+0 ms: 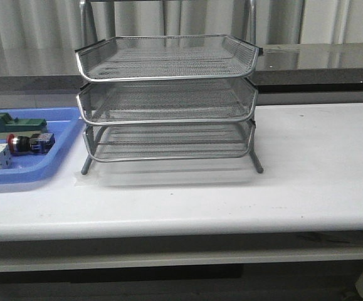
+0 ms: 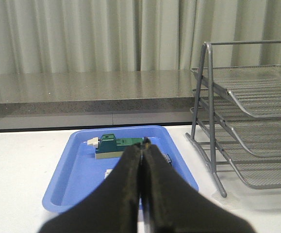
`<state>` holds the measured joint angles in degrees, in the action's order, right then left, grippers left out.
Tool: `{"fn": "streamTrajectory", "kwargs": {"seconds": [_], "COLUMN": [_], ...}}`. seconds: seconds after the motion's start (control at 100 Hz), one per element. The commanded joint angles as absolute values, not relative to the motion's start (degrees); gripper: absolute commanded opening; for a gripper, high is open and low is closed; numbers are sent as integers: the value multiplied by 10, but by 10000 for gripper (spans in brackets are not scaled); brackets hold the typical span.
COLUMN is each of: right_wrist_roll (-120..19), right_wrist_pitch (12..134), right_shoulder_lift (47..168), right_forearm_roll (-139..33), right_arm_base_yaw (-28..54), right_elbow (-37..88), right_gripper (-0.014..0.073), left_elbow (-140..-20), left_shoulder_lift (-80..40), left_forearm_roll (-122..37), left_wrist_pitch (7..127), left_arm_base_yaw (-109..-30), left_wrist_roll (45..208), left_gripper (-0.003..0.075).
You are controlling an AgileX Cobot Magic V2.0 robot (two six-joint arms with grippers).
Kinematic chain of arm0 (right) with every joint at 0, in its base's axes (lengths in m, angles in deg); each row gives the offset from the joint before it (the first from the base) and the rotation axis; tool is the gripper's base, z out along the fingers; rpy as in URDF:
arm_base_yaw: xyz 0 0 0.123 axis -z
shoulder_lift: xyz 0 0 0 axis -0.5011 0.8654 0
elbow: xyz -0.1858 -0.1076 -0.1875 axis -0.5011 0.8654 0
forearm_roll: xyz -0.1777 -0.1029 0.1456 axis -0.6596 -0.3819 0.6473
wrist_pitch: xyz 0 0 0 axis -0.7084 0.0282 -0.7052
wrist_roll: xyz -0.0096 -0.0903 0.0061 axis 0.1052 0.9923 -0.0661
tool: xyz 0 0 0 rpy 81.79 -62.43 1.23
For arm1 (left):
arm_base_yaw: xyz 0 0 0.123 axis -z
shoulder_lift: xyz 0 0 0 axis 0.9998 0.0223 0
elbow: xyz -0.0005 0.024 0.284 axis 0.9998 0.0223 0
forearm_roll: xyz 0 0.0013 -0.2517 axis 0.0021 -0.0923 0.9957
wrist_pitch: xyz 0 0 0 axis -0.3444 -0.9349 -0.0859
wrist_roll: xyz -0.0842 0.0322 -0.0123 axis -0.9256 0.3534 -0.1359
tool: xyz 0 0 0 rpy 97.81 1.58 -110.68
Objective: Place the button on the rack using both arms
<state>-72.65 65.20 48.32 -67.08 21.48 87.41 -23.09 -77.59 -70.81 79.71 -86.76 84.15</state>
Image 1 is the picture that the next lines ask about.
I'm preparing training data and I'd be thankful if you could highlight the grey stone counter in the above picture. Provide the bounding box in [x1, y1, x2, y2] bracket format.
[0, 43, 363, 93]

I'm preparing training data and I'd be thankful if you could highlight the blue plastic tray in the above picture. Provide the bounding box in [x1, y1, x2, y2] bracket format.
[0, 107, 83, 184]

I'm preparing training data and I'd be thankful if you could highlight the silver metal rack frame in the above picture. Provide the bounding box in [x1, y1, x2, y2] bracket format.
[78, 0, 265, 176]

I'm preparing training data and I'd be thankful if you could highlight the silver mesh tray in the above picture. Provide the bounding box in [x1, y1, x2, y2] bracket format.
[76, 78, 258, 125]
[83, 120, 255, 162]
[75, 34, 260, 83]

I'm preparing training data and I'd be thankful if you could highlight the red emergency stop button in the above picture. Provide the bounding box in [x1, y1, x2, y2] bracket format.
[6, 132, 55, 155]

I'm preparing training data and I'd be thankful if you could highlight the green electrical component block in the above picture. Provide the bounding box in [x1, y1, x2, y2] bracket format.
[0, 112, 48, 140]

